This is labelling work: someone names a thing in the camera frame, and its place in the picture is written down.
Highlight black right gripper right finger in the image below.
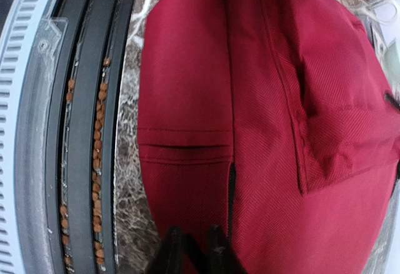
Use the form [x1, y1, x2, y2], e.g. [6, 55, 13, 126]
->
[207, 225, 247, 274]

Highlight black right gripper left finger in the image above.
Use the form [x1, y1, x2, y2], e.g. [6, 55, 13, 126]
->
[145, 226, 184, 274]

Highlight red student backpack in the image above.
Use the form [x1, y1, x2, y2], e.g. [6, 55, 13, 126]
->
[137, 0, 399, 273]

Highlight square floral ceramic plate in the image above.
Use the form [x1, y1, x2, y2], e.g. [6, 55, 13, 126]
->
[371, 25, 399, 83]

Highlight grey slotted cable duct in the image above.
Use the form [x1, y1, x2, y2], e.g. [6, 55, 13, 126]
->
[1, 0, 54, 273]

